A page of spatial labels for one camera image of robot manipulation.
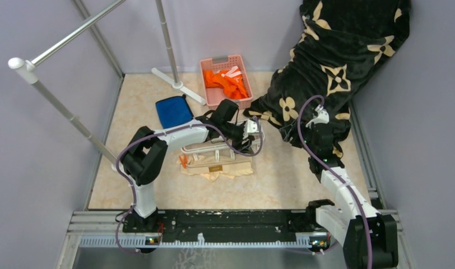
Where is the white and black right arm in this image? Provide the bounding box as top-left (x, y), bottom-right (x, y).
top-left (297, 123), bottom-right (399, 268)

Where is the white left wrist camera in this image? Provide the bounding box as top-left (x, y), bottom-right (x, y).
top-left (243, 119), bottom-right (263, 140)

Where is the cream boxer underwear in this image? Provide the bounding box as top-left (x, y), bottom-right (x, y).
top-left (177, 155), bottom-right (254, 182)

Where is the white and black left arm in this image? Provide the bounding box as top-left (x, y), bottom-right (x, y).
top-left (114, 99), bottom-right (264, 232)

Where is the pink plastic basket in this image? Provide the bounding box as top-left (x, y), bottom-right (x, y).
top-left (200, 54), bottom-right (253, 109)

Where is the white plastic clip hanger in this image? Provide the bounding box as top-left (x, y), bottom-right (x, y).
top-left (181, 120), bottom-right (245, 159)

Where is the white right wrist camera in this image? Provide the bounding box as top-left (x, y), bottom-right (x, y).
top-left (305, 105), bottom-right (329, 128)

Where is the black floral blanket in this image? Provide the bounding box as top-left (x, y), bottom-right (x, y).
top-left (244, 1), bottom-right (411, 157)

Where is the blue folded cloth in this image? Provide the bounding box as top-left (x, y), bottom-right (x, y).
top-left (155, 94), bottom-right (194, 129)

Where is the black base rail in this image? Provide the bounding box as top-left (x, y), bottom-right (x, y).
top-left (119, 210), bottom-right (332, 248)

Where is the orange garment in basket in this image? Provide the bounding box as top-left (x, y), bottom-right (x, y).
top-left (203, 70), bottom-right (249, 100)

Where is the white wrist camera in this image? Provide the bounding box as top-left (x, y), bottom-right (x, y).
top-left (243, 119), bottom-right (263, 140)
top-left (305, 105), bottom-right (329, 128)

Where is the orange clothes peg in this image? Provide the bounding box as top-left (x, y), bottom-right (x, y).
top-left (179, 154), bottom-right (188, 169)

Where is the metal drying rack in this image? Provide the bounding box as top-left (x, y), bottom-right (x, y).
top-left (8, 0), bottom-right (206, 168)

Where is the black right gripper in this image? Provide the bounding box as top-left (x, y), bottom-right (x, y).
top-left (280, 117), bottom-right (317, 156)

